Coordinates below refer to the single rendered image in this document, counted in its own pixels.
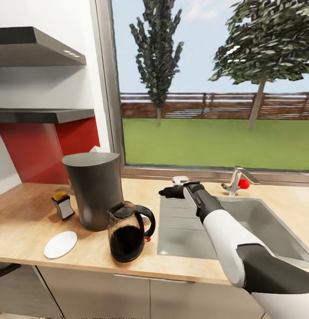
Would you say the coffee cup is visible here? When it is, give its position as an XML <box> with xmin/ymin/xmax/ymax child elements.
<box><xmin>141</xmin><ymin>214</ymin><xmax>149</xmax><ymax>222</ymax></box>

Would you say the saucer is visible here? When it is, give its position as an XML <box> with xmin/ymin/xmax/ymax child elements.
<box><xmin>44</xmin><ymin>231</ymin><xmax>78</xmax><ymax>258</ymax></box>

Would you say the paper coffee filter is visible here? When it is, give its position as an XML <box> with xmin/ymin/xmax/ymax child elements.
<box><xmin>90</xmin><ymin>146</ymin><xmax>107</xmax><ymax>153</ymax></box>

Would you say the electric kettle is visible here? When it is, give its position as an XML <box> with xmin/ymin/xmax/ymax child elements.
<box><xmin>107</xmin><ymin>201</ymin><xmax>156</xmax><ymax>263</ymax></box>

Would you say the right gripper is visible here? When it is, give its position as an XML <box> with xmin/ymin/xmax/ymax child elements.
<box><xmin>158</xmin><ymin>185</ymin><xmax>180</xmax><ymax>198</ymax></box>

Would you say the bottle of coffee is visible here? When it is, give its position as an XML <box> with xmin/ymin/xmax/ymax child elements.
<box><xmin>51</xmin><ymin>191</ymin><xmax>75</xmax><ymax>221</ymax></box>

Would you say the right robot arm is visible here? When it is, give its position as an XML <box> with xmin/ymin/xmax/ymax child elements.
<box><xmin>158</xmin><ymin>176</ymin><xmax>309</xmax><ymax>319</ymax></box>

